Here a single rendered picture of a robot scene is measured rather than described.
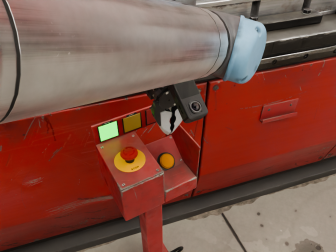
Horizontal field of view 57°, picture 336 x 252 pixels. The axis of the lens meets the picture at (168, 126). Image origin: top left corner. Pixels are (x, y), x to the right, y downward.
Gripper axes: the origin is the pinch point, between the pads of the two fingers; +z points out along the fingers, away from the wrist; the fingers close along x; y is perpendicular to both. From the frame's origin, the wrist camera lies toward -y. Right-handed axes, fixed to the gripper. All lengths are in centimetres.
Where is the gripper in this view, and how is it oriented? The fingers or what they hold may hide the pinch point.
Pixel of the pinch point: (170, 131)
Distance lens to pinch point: 70.1
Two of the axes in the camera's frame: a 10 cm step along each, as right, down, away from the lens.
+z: -0.4, 7.0, 7.2
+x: -8.7, 3.3, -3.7
